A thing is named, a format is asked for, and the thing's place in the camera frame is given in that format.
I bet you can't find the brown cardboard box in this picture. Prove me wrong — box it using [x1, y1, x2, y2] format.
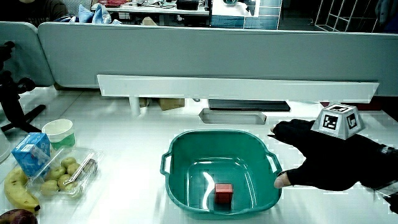
[157, 98, 186, 111]

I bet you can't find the teal plastic basin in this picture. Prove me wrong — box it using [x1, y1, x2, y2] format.
[160, 129, 283, 220]

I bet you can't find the person's right hand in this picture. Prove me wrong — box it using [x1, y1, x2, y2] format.
[267, 103, 386, 192]

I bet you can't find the desk cable slot tray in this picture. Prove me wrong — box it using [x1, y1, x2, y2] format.
[198, 108, 267, 126]

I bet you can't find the small grey partition panel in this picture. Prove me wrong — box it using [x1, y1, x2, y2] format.
[0, 21, 55, 88]

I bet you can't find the black box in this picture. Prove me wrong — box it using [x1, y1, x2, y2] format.
[175, 0, 200, 11]

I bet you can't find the white desk shelf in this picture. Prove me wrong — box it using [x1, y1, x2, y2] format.
[96, 73, 380, 116]

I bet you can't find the red block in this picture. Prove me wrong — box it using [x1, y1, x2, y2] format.
[214, 183, 234, 205]

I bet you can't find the green and white paper cup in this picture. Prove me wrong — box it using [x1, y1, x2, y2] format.
[41, 118, 76, 151]

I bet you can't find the blue and white cabinet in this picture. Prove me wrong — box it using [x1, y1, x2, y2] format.
[210, 0, 284, 30]

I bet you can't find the white grid rack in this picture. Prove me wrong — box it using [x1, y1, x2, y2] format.
[314, 0, 382, 34]

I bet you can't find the large grey partition panel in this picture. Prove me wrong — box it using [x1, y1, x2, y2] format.
[37, 21, 398, 97]

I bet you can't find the blue drink carton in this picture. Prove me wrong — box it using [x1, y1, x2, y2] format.
[11, 133, 51, 177]

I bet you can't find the blue cloth bundle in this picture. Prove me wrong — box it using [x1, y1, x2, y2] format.
[77, 3, 113, 25]

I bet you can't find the background white desk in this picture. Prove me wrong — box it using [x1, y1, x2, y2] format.
[91, 0, 211, 16]

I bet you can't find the pile of green fruits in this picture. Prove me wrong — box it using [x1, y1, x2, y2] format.
[40, 156, 82, 196]

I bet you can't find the dark red apple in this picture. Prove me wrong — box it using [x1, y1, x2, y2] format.
[0, 208, 39, 224]

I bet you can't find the yellow banana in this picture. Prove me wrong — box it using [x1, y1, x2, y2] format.
[3, 166, 41, 214]

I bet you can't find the clear plastic fruit container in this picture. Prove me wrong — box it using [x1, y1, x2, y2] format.
[25, 146, 105, 200]

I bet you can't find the black flat keyboard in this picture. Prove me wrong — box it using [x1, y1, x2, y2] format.
[208, 98, 291, 112]

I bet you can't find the black camera tripod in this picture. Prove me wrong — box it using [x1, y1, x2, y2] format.
[0, 40, 47, 134]

